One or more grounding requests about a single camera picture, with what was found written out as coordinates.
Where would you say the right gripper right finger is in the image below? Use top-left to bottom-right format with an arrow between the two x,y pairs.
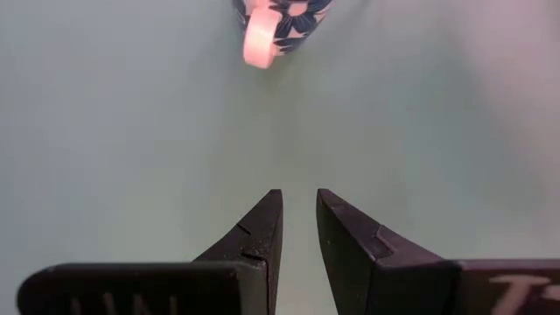
316,188 -> 560,315

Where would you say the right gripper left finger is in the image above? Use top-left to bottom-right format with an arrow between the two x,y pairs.
16,188 -> 284,315

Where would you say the green table mat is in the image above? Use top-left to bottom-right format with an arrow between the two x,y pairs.
0,0 -> 560,315

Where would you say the white navy floral mug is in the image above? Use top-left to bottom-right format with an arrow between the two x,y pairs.
231,0 -> 334,70

